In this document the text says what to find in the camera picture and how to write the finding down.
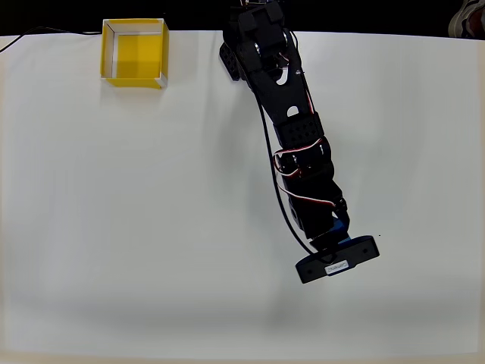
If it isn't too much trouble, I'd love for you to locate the blue cube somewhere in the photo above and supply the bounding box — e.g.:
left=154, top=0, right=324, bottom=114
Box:
left=327, top=218, right=355, bottom=246

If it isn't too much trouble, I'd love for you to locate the yellow open cardboard box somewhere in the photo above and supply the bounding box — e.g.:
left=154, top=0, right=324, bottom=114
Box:
left=100, top=17, right=170, bottom=91

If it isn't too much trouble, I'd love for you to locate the black webcam with white label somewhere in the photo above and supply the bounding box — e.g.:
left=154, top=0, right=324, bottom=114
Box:
left=295, top=234, right=380, bottom=285

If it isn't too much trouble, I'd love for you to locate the white and red sneaker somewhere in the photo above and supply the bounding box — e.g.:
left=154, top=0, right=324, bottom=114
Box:
left=447, top=0, right=485, bottom=39

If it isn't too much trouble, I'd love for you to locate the thin black cable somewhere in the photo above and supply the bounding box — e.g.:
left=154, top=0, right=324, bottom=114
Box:
left=0, top=25, right=104, bottom=54

